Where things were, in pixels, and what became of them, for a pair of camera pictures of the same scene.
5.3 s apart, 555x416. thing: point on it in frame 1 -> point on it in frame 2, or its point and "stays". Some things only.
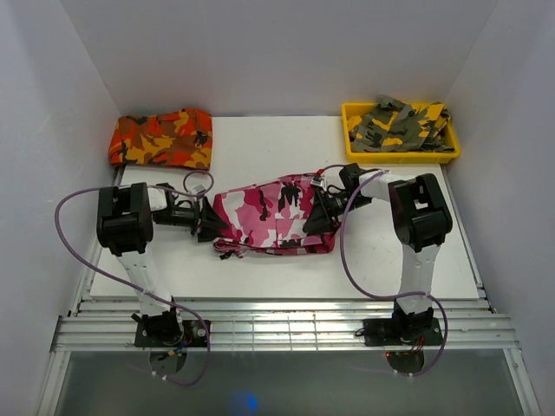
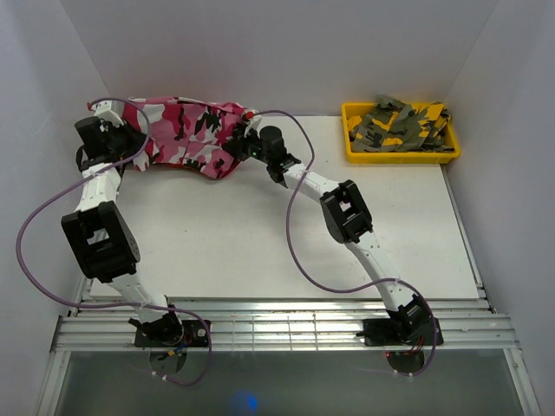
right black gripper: (318, 222) -> (238, 146)
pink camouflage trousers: (270, 217) -> (188, 135)
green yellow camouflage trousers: (394, 126) stays
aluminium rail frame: (107, 325) stays
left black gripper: (209, 221) -> (136, 139)
